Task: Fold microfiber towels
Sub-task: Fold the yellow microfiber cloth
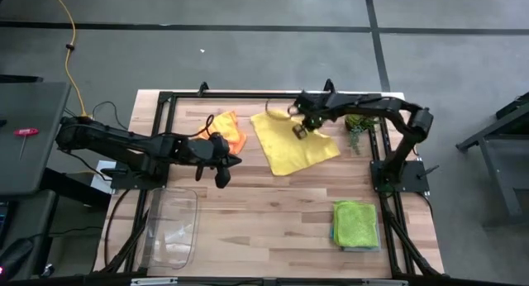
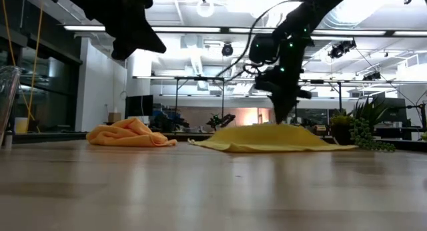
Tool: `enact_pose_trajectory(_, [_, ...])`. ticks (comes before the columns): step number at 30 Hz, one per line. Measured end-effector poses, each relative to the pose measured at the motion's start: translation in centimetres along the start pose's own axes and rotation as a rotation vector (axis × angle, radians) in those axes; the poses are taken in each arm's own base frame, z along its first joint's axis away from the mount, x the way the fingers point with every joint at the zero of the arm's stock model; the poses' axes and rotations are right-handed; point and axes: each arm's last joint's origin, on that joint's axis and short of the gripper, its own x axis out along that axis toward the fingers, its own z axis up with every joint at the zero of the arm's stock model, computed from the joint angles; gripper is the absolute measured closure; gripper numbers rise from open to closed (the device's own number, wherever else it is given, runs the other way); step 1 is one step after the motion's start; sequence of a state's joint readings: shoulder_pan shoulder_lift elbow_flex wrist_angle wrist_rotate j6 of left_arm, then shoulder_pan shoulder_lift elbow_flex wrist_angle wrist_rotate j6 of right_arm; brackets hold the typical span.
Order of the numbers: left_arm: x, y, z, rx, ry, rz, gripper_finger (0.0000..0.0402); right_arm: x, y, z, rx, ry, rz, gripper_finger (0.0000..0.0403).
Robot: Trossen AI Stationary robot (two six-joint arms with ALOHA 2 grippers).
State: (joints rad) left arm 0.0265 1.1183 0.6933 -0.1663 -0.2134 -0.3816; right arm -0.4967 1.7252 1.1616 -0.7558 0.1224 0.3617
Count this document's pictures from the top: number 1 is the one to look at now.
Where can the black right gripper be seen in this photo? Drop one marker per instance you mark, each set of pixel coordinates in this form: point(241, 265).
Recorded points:
point(314, 108)

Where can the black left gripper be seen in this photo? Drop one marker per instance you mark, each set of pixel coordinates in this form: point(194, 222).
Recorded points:
point(208, 149)

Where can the yellow microfiber towel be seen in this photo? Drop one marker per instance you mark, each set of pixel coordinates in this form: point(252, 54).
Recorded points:
point(289, 149)

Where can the orange microfiber towel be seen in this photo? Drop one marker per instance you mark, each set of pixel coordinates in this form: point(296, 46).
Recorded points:
point(225, 129)

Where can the green microfiber towel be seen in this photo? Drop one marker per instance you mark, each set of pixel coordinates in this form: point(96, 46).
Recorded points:
point(355, 224)

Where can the grey microfiber towel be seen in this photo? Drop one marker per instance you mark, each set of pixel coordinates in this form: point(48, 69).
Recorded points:
point(359, 249)

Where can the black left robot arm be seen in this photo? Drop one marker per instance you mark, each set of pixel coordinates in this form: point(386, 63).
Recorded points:
point(124, 143)

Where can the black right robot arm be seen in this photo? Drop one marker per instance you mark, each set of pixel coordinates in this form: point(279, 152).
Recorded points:
point(396, 108)

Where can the potted succulent plant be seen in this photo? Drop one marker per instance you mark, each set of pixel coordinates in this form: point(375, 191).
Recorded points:
point(357, 122)

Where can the clear plastic bin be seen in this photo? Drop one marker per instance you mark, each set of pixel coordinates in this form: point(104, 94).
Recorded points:
point(169, 232)

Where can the white paper sheet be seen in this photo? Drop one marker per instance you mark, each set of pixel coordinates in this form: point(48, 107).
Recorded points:
point(99, 182)

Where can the yellow black power plug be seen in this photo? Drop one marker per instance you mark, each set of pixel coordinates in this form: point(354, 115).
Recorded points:
point(85, 115)

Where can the black desk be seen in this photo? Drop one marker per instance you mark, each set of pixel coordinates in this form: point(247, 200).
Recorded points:
point(74, 191)

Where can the grey side table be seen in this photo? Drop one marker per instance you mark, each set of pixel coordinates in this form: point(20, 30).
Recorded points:
point(29, 170)

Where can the grey metal side cart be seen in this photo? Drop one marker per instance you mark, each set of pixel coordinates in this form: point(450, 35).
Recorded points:
point(500, 174)

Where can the black rounded device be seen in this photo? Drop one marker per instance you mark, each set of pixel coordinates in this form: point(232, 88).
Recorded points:
point(14, 257)

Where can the black aluminium table frame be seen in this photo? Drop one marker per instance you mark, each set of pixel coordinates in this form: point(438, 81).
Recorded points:
point(239, 95)

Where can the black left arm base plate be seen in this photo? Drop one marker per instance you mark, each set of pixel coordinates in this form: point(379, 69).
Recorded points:
point(132, 184)

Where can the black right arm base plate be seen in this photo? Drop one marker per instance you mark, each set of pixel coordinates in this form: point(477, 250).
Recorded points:
point(413, 182)

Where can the silver metal bracket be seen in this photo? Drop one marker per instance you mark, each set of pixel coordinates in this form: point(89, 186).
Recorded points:
point(384, 282)
point(153, 281)

